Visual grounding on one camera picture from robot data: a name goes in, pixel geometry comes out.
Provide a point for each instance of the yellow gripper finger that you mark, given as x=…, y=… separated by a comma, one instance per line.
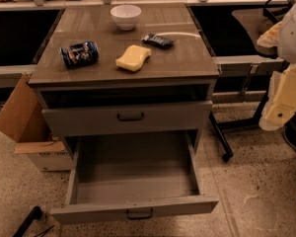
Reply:
x=281, y=104

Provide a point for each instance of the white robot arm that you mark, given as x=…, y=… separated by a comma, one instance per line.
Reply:
x=283, y=36

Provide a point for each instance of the black bar on floor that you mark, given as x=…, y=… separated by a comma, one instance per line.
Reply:
x=35, y=214

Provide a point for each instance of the white ceramic bowl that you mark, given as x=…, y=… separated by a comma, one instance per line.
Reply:
x=126, y=16

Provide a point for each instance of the blue pepsi can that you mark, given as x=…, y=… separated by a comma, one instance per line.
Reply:
x=79, y=54

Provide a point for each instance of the open grey lower drawer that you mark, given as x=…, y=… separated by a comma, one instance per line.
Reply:
x=132, y=177

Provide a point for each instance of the black bag on table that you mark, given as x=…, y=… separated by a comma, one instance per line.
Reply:
x=275, y=13

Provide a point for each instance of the brown cardboard box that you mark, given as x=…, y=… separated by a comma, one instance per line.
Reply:
x=22, y=121

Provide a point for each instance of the blue snack bag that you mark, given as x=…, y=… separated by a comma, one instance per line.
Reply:
x=157, y=41

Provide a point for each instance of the grey drawer cabinet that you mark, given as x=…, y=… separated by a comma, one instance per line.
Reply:
x=185, y=72

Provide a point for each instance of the yellow sponge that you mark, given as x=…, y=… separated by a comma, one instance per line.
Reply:
x=133, y=58

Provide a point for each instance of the black side table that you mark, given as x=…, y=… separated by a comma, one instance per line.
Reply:
x=252, y=71

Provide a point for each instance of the closed grey upper drawer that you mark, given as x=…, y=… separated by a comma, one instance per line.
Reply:
x=127, y=119

